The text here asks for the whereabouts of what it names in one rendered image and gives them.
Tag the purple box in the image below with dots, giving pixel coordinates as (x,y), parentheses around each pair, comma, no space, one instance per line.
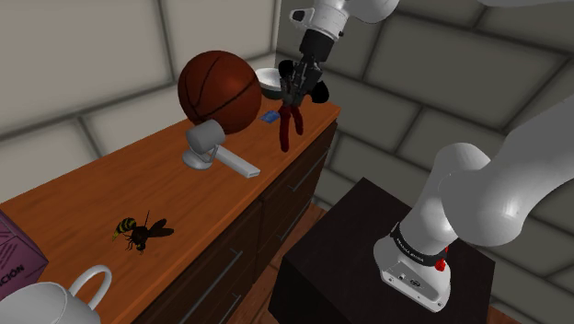
(15,255)

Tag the white desk webcam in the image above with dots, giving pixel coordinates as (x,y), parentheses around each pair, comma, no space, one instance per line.
(204,137)

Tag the black and yellow wasp figure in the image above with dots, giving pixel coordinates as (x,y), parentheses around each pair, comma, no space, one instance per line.
(140,234)

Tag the small blue card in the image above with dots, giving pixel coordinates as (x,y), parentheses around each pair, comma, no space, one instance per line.
(269,117)

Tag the wooden chest of drawers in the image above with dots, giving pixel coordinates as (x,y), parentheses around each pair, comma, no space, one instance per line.
(134,193)

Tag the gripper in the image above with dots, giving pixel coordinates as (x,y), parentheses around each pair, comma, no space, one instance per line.
(316,45)

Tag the white mug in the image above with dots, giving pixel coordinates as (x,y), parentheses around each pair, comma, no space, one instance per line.
(40,305)

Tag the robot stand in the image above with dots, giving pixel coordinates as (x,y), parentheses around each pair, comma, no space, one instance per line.
(340,251)

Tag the white bowl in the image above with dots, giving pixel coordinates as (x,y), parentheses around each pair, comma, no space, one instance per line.
(268,80)

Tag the brown basketball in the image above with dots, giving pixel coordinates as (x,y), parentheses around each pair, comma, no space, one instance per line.
(215,89)

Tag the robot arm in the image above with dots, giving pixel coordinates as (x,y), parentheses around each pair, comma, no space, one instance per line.
(493,197)

